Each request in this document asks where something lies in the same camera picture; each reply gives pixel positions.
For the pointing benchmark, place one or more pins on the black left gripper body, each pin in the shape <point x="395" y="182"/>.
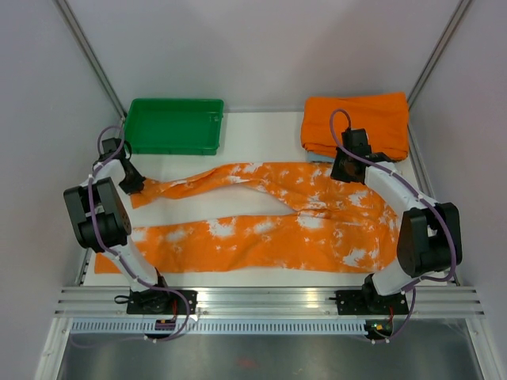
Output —
<point x="133" y="183"/>

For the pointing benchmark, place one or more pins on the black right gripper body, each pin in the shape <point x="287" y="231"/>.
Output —
<point x="340" y="171"/>

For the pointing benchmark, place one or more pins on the orange white tie-dye trousers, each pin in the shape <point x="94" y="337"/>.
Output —
<point x="333" y="226"/>

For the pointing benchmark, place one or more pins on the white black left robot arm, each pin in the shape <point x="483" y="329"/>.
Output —
<point x="100" y="222"/>

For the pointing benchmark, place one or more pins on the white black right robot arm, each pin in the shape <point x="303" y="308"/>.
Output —
<point x="429" y="236"/>

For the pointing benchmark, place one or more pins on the folded plain orange trousers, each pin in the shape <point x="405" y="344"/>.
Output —
<point x="384" y="117"/>

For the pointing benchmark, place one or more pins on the folded light blue cloth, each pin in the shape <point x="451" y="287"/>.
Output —
<point x="313" y="157"/>

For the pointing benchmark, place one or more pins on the green plastic tray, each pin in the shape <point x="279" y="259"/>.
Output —
<point x="174" y="126"/>

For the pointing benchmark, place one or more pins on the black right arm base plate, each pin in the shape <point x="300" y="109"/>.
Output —
<point x="357" y="303"/>

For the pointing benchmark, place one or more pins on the aluminium mounting rail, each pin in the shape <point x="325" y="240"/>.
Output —
<point x="430" y="302"/>

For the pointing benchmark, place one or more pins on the white slotted cable duct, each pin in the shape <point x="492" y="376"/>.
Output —
<point x="220" y="327"/>

